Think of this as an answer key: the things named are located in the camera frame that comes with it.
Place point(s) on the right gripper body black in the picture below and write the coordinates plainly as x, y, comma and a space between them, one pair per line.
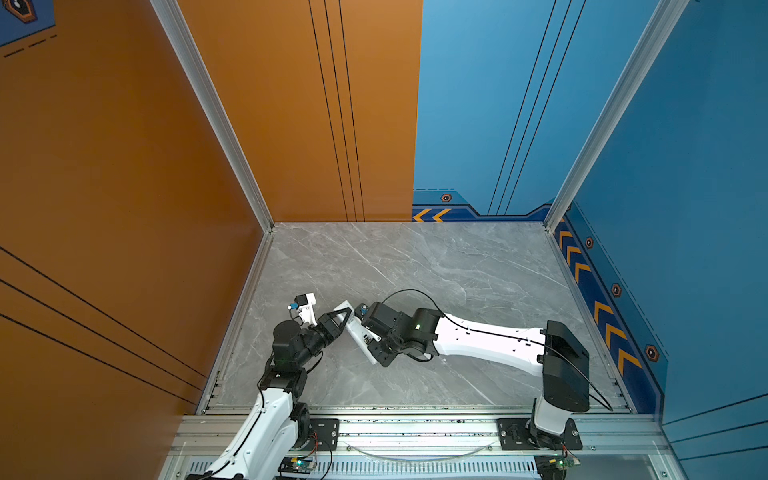
384, 351

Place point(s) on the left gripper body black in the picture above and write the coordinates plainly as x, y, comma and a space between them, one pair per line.
326, 339

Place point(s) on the white remote control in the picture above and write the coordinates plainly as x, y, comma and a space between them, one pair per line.
354, 324

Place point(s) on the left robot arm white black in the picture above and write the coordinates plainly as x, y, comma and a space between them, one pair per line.
278, 421

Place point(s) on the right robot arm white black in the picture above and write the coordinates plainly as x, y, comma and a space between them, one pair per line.
552, 354

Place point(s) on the green circuit board left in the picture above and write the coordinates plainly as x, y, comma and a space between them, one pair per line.
295, 467

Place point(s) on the circuit board right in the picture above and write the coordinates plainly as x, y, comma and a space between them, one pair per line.
555, 467

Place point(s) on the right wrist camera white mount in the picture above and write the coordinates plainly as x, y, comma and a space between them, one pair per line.
360, 313

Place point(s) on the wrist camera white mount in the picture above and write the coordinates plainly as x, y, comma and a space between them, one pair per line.
360, 313
302, 309

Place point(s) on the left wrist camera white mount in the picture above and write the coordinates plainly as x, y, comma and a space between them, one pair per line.
302, 309

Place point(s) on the aluminium rail frame front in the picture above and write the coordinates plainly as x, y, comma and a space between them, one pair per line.
475, 442

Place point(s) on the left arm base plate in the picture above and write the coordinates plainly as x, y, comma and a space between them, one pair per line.
317, 432

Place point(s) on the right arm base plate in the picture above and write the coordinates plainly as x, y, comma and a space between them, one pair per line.
518, 434

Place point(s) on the left aluminium corner post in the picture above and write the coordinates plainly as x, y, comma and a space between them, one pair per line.
176, 29

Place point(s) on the aluminium corner post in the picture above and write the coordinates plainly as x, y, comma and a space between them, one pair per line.
654, 36
176, 29

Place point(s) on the right aluminium corner post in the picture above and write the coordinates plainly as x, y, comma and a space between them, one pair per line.
654, 36

